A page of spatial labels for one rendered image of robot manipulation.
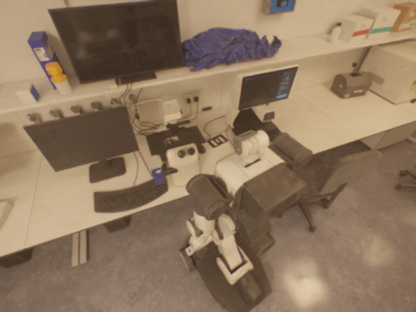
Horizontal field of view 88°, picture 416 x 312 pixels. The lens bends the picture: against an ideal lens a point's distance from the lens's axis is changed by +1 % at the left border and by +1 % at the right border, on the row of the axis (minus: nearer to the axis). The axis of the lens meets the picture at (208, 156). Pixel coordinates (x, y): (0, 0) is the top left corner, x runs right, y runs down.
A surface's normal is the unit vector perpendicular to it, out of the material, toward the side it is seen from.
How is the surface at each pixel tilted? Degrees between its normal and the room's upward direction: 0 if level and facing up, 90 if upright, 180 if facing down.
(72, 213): 0
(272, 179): 0
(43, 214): 0
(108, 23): 86
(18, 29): 90
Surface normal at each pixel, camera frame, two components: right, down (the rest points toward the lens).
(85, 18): 0.37, 0.63
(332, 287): 0.00, -0.69
